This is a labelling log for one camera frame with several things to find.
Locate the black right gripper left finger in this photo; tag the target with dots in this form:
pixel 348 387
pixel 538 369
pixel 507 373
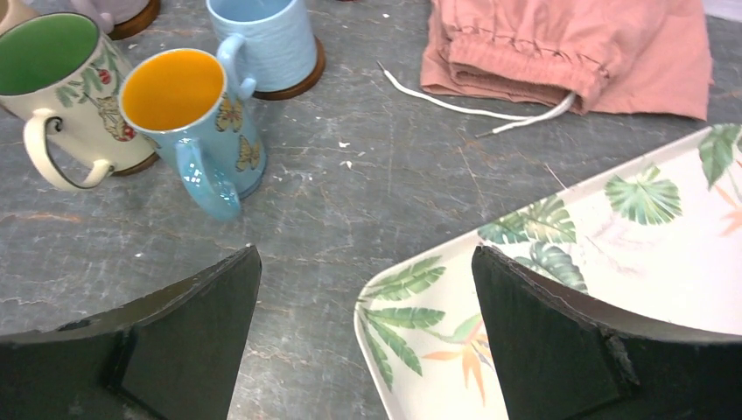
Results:
pixel 172 354

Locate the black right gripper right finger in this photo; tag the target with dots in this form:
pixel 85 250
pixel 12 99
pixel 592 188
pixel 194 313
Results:
pixel 561 354

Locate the floral leaf print tray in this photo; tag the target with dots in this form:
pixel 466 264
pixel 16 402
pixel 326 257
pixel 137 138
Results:
pixel 659 236

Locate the blue butterfly mug orange inside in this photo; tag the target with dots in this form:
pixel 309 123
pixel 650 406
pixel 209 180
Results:
pixel 181 102

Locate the floral mug green inside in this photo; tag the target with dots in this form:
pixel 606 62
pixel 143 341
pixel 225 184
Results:
pixel 62 75

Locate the light blue ceramic mug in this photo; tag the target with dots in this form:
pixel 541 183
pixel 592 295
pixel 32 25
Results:
pixel 267 48

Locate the lilac ceramic mug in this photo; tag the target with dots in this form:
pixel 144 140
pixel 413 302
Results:
pixel 108 13

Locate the beige ceramic mug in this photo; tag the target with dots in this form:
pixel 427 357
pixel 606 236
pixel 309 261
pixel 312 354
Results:
pixel 14 12

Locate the dark brown wooden coaster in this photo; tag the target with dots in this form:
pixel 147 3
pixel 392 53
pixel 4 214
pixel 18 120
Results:
pixel 145 164

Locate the pink folded cloth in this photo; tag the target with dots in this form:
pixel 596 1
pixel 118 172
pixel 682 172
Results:
pixel 616 57

